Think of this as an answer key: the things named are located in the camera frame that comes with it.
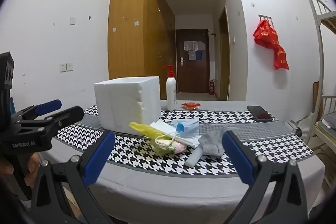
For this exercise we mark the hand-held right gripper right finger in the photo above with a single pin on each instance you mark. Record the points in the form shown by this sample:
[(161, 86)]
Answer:
[(236, 157)]

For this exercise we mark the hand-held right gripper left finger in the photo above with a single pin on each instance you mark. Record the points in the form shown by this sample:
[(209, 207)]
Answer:
[(101, 157)]

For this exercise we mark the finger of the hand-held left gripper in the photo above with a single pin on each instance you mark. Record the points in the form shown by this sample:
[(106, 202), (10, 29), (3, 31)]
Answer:
[(65, 116), (48, 106)]

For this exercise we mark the clear plastic bag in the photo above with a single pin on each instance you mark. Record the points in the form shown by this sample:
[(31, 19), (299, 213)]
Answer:
[(210, 144)]

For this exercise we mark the white foam strip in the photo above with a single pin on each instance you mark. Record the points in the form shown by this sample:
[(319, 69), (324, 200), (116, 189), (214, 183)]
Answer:
[(193, 158)]

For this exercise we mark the yellow plastic bag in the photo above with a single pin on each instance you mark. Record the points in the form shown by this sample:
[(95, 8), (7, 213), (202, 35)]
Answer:
[(143, 129)]

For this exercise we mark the white foam box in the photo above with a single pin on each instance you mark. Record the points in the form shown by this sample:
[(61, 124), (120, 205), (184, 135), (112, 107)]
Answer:
[(118, 103)]

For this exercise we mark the blue face mask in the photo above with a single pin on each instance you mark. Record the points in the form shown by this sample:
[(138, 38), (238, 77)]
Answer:
[(187, 125)]

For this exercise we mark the floral tissue pack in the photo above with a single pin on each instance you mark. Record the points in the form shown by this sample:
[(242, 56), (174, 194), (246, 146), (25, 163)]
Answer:
[(178, 147)]

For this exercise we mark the person's left hand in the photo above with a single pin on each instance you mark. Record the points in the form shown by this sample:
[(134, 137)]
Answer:
[(32, 169)]

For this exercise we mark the houndstooth tablecloth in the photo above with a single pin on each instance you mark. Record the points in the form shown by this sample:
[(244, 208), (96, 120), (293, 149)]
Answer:
[(147, 161)]

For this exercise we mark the black smartphone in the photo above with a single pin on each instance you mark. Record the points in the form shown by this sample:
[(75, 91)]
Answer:
[(260, 112)]

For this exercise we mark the clear plastic packaging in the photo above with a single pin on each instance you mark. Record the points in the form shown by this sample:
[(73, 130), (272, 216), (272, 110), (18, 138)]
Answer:
[(294, 127)]

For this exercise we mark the red snack packet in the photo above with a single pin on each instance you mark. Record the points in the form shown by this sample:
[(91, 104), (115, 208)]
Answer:
[(191, 106)]

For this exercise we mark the red fire extinguisher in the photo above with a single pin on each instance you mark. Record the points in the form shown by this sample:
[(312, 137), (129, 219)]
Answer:
[(211, 87)]

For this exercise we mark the white pump lotion bottle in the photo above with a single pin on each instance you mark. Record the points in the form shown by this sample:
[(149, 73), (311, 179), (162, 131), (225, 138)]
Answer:
[(171, 92)]

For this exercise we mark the dark brown entrance door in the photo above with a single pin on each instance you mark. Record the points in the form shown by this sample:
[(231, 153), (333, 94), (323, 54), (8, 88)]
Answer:
[(193, 71)]

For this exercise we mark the wooden boards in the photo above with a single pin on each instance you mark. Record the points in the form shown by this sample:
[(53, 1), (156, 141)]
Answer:
[(316, 98)]

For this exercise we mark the grey pillow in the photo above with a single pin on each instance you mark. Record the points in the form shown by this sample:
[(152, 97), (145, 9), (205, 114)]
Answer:
[(329, 120)]

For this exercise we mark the wooden side door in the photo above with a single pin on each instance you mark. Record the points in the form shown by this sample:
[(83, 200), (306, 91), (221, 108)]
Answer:
[(224, 56)]

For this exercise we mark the wooden wardrobe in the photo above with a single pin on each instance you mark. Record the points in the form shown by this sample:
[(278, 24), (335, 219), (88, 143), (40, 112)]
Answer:
[(126, 29)]

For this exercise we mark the red plastic bag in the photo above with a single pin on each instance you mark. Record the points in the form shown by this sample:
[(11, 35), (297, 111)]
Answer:
[(265, 33), (281, 58)]

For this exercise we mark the blue paper notice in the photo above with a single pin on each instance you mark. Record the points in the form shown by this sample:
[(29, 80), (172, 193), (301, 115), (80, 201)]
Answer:
[(199, 55)]

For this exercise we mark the small white paper notice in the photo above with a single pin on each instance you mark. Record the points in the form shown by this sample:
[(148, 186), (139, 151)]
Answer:
[(192, 55)]

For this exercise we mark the white metal bunk bed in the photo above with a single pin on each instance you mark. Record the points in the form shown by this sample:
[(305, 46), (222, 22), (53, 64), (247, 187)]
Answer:
[(319, 37)]

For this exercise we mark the white wall socket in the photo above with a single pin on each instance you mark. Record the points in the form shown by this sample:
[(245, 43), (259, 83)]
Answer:
[(62, 67)]

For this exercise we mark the white socket switch plate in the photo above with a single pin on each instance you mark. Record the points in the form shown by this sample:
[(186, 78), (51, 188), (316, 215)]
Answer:
[(69, 66)]

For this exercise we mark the white wall switch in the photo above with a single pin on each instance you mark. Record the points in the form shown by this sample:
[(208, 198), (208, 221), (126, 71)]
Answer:
[(72, 20)]

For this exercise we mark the metal wall hook rack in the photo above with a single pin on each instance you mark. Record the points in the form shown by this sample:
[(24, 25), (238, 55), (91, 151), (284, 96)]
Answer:
[(265, 16)]

